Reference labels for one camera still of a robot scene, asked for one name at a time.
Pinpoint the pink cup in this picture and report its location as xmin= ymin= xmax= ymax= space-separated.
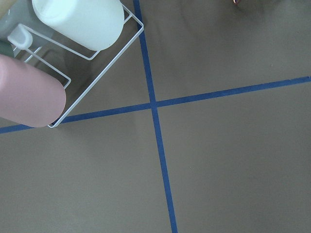
xmin=0 ymin=55 xmax=66 ymax=128

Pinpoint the white cup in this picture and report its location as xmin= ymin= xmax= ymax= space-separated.
xmin=32 ymin=0 xmax=125 ymax=51

